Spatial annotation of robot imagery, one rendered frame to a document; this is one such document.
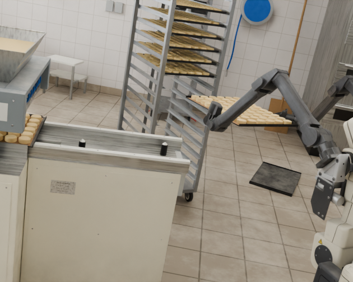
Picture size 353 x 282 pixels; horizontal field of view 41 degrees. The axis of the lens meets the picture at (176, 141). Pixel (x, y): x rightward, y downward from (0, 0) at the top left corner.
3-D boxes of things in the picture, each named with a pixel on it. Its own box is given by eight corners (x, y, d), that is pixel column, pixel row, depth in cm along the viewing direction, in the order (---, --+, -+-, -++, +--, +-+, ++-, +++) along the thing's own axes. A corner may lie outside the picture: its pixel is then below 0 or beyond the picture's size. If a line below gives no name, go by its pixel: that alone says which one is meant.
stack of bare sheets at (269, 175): (262, 164, 486) (263, 161, 485) (300, 175, 474) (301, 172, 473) (249, 183, 432) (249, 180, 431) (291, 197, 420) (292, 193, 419)
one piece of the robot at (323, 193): (374, 219, 209) (389, 175, 202) (328, 225, 196) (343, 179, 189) (347, 202, 222) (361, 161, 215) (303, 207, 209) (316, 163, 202)
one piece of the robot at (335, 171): (344, 182, 181) (349, 154, 179) (335, 183, 179) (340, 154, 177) (325, 174, 190) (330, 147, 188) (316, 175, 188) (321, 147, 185)
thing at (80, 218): (15, 310, 233) (26, 145, 203) (28, 268, 265) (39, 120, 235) (154, 318, 245) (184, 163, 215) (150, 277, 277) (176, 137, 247)
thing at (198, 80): (214, 91, 339) (214, 87, 338) (210, 90, 338) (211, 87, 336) (175, 69, 391) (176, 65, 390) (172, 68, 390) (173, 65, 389)
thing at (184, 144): (200, 159, 357) (200, 155, 356) (196, 159, 356) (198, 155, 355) (165, 129, 409) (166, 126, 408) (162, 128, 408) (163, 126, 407)
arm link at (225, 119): (264, 84, 210) (280, 88, 216) (260, 74, 212) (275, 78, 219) (207, 132, 239) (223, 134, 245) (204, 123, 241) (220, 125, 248)
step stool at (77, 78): (86, 93, 620) (89, 59, 604) (72, 100, 579) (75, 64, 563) (55, 86, 626) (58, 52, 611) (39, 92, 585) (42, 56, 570)
